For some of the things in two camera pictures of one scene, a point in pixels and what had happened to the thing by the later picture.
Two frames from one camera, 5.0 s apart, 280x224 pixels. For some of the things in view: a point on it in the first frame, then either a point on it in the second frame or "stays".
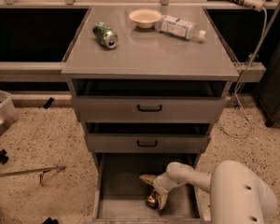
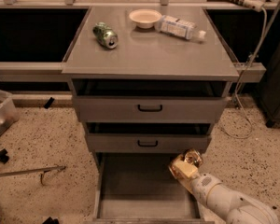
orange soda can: [152, 201] to [189, 156]
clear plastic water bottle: [179, 28] stays
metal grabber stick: [28, 171] stays
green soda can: [105, 35] stays
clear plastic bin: [3, 113] stays
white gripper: [161, 183] to [203, 185]
